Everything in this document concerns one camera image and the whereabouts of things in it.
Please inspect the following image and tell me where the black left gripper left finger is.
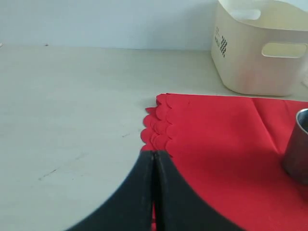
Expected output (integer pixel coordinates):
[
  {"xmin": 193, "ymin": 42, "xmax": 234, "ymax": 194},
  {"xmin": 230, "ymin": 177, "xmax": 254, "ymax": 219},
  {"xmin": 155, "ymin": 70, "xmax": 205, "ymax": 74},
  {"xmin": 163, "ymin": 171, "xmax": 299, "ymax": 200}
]
[{"xmin": 68, "ymin": 151, "xmax": 154, "ymax": 231}]

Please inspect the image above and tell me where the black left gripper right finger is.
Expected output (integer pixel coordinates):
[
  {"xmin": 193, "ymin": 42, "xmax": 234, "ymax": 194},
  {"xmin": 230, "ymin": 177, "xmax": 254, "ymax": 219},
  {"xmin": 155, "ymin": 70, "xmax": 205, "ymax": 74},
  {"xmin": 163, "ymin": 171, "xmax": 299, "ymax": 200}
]
[{"xmin": 154, "ymin": 151, "xmax": 242, "ymax": 231}]

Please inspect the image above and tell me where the red scalloped cloth mat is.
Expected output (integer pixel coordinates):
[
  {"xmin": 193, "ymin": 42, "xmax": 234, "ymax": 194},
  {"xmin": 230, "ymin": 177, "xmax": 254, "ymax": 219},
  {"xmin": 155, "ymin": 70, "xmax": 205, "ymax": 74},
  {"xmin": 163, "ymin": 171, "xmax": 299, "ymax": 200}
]
[{"xmin": 141, "ymin": 93, "xmax": 308, "ymax": 231}]

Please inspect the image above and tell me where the stainless steel cup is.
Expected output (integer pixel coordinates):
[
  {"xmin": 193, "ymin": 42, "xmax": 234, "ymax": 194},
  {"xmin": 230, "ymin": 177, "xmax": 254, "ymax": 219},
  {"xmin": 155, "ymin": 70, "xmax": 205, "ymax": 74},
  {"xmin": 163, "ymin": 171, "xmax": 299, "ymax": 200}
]
[{"xmin": 282, "ymin": 108, "xmax": 308, "ymax": 184}]

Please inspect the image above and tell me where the cream plastic storage bin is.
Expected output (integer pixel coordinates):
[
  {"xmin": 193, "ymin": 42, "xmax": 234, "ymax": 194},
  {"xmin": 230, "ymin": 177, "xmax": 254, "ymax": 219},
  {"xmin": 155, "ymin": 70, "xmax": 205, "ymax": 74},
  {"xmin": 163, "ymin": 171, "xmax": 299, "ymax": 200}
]
[{"xmin": 211, "ymin": 0, "xmax": 308, "ymax": 96}]

